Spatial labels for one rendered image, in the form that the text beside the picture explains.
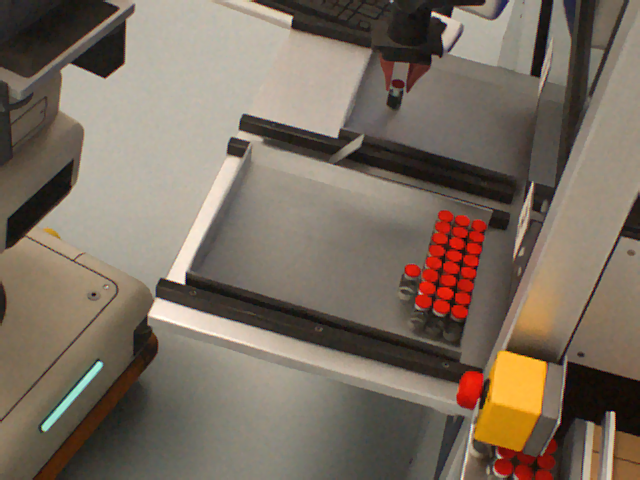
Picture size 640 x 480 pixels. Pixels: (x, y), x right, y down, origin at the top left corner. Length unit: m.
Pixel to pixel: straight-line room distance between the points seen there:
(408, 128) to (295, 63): 0.22
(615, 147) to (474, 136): 0.67
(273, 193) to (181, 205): 1.26
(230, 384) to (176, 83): 1.06
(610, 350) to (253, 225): 0.51
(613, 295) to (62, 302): 1.26
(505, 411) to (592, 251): 0.18
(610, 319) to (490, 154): 0.54
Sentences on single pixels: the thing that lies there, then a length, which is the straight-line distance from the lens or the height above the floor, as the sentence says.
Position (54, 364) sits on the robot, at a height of 0.28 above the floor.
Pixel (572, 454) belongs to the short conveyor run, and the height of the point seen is 0.93.
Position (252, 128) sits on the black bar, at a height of 0.89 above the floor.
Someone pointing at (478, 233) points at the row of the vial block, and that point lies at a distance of 1.38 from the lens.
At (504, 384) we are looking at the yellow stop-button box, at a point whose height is 1.03.
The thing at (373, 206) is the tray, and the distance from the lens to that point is 1.44.
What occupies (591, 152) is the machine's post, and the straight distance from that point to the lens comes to 0.96.
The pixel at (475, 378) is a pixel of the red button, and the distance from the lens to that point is 1.10.
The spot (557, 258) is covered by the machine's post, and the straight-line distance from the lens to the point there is 1.04.
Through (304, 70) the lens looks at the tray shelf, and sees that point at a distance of 1.66.
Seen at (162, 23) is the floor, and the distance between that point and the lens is 3.31.
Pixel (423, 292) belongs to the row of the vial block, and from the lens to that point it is 1.28.
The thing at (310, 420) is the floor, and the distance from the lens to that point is 2.28.
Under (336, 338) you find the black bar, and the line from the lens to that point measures 1.25.
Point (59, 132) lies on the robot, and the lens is 1.63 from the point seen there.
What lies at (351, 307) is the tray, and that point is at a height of 0.88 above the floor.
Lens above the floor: 1.85
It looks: 44 degrees down
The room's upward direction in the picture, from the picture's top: 11 degrees clockwise
